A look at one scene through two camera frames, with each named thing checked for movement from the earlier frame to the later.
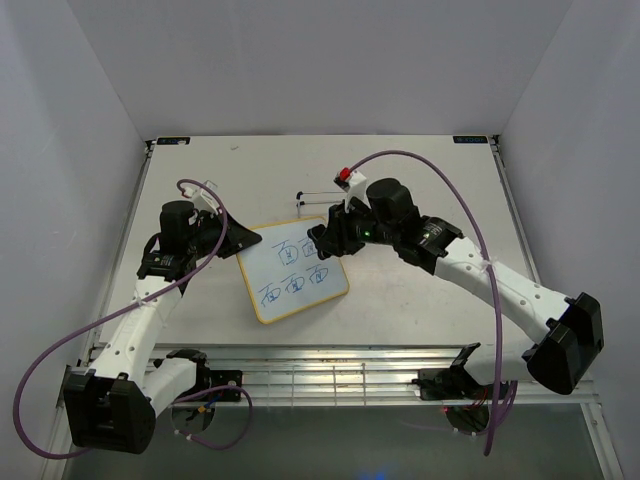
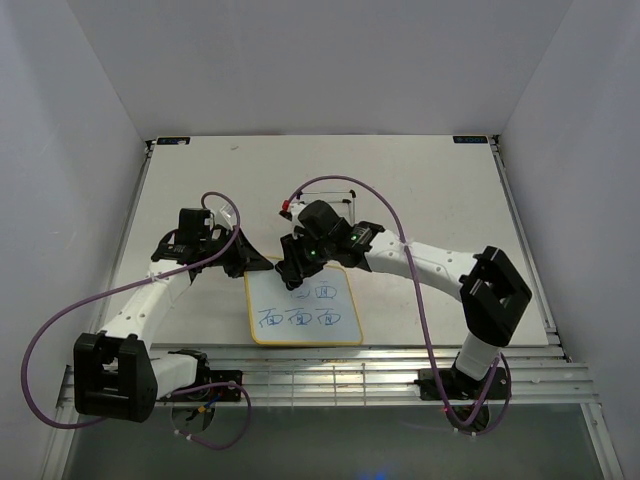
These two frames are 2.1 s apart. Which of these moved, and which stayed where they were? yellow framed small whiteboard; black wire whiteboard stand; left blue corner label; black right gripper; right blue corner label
Moved: black right gripper; yellow framed small whiteboard
Stayed: left blue corner label; right blue corner label; black wire whiteboard stand
